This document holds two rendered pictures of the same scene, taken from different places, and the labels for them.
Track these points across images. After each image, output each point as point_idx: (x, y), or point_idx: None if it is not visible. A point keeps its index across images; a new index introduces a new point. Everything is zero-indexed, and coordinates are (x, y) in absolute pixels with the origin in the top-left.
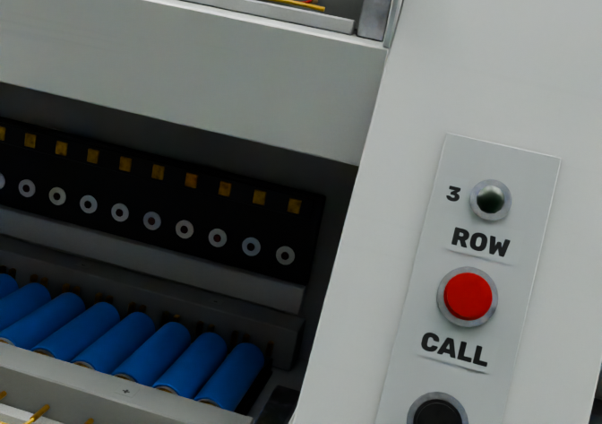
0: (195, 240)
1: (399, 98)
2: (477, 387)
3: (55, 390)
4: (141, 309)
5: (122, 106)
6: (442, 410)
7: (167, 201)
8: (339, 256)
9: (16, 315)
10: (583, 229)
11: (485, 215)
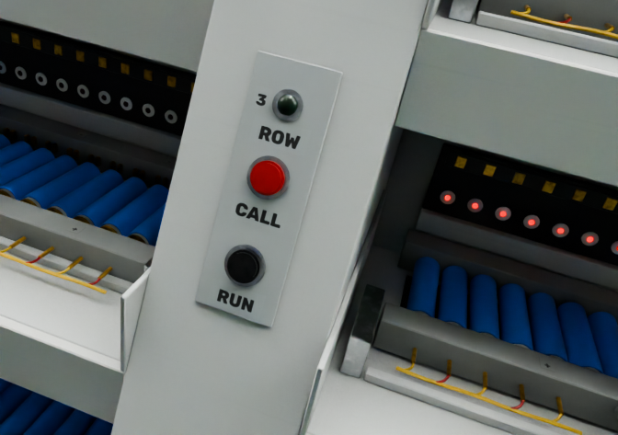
0: (156, 118)
1: (224, 21)
2: (272, 242)
3: (27, 227)
4: (119, 166)
5: (38, 25)
6: (246, 257)
7: (134, 89)
8: (181, 145)
9: (23, 172)
10: (355, 128)
11: (282, 117)
